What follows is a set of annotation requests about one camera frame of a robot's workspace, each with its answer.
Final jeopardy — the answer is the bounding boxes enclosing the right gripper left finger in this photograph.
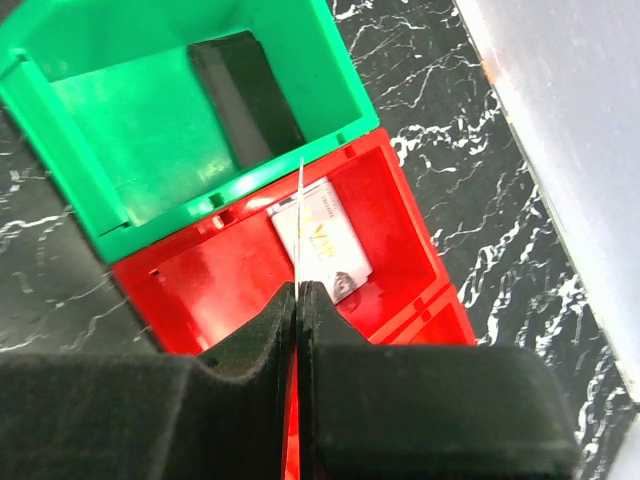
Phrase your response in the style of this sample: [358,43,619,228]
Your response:
[1,283,295,479]

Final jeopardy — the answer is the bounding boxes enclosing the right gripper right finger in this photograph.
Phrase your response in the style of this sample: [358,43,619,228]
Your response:
[297,281,581,479]

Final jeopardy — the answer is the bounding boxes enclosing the white VIP card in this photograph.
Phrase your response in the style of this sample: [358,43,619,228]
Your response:
[267,177,373,304]
[294,157,304,299]

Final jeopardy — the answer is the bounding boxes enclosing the red double plastic bin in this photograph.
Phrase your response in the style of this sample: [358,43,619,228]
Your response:
[110,127,479,480]

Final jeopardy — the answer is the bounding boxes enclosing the dark grey credit card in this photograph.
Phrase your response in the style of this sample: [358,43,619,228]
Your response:
[187,31,305,169]

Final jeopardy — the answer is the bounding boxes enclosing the green plastic bin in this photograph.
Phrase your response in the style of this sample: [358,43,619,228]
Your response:
[1,1,379,263]

